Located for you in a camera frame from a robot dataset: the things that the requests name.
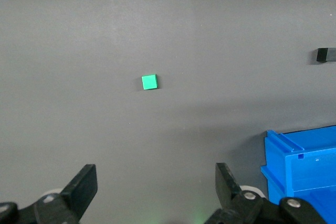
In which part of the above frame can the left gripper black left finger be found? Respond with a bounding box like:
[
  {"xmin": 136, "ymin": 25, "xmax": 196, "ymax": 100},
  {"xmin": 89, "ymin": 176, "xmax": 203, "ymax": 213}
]
[{"xmin": 0, "ymin": 164, "xmax": 98, "ymax": 224}]

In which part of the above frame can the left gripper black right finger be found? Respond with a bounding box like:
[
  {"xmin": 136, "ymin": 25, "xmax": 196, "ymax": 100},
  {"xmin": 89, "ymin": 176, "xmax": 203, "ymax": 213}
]
[{"xmin": 203, "ymin": 163, "xmax": 328, "ymax": 224}]

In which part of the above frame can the small green cube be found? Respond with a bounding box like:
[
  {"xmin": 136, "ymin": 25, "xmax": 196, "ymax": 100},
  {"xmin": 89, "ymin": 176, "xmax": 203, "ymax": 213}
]
[{"xmin": 141, "ymin": 73, "xmax": 160, "ymax": 91}]

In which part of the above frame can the small black cube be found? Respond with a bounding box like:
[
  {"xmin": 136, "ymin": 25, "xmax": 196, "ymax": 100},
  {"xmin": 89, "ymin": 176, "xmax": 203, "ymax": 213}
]
[{"xmin": 316, "ymin": 47, "xmax": 336, "ymax": 63}]

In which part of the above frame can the blue plastic storage bin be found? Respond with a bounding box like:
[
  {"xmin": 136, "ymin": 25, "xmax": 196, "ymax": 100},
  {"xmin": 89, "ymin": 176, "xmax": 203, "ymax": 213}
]
[{"xmin": 260, "ymin": 125, "xmax": 336, "ymax": 224}]

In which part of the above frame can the dark grey table mat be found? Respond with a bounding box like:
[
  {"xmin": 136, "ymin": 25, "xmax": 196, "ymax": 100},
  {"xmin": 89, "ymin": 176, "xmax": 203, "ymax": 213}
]
[{"xmin": 0, "ymin": 0, "xmax": 336, "ymax": 224}]

